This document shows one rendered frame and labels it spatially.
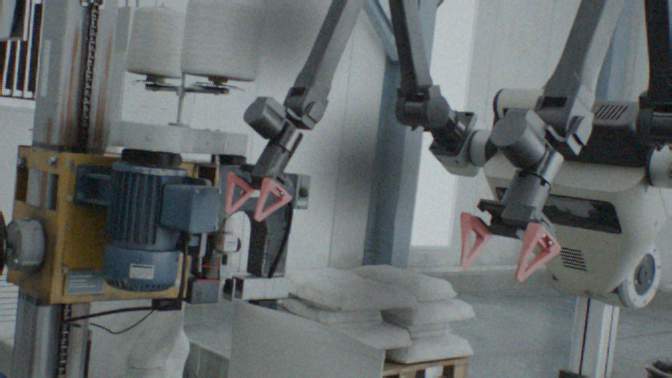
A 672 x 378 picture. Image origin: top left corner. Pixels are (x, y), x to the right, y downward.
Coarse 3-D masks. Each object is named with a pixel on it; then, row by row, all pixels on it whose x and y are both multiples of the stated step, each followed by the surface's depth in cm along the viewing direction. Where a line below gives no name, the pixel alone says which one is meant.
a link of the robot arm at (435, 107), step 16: (400, 0) 185; (416, 0) 188; (400, 16) 186; (416, 16) 188; (400, 32) 188; (416, 32) 189; (400, 48) 190; (416, 48) 189; (400, 64) 192; (416, 64) 190; (400, 80) 194; (416, 80) 190; (432, 80) 193; (400, 96) 196; (432, 96) 190; (400, 112) 195; (432, 112) 191; (448, 112) 194
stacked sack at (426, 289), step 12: (384, 264) 581; (360, 276) 554; (372, 276) 548; (384, 276) 544; (396, 276) 540; (408, 276) 544; (420, 276) 550; (408, 288) 524; (420, 288) 526; (432, 288) 533; (444, 288) 541; (420, 300) 525; (432, 300) 533
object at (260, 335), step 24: (240, 312) 201; (264, 312) 192; (240, 336) 201; (264, 336) 191; (288, 336) 183; (312, 336) 178; (336, 336) 182; (240, 360) 200; (264, 360) 190; (288, 360) 183; (312, 360) 178; (336, 360) 175; (360, 360) 171
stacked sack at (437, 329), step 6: (390, 324) 534; (438, 324) 541; (444, 324) 545; (408, 330) 524; (414, 330) 525; (420, 330) 528; (426, 330) 531; (432, 330) 534; (438, 330) 538; (444, 330) 544; (450, 330) 549; (414, 336) 526; (420, 336) 530; (426, 336) 533
